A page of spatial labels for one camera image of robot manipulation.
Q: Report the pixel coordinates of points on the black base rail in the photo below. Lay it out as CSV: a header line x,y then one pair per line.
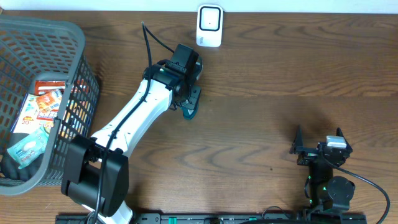
x,y
154,218

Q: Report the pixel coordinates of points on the white barcode scanner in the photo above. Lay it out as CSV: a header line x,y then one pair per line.
x,y
209,25

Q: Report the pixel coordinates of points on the red snack packet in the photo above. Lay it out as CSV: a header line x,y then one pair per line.
x,y
42,87

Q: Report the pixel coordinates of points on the teal wet wipes packet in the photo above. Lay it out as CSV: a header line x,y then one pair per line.
x,y
28,149

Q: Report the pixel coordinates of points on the teal mouthwash bottle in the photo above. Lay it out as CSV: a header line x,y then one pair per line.
x,y
190,114

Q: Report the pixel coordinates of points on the large white snack bag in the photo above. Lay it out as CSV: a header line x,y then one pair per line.
x,y
30,118

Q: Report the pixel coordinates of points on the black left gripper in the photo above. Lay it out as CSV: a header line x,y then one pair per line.
x,y
192,91

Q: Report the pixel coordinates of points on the dark grey plastic basket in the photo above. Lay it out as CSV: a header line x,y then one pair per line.
x,y
37,49

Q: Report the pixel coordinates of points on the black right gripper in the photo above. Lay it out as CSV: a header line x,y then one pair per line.
x,y
308,155

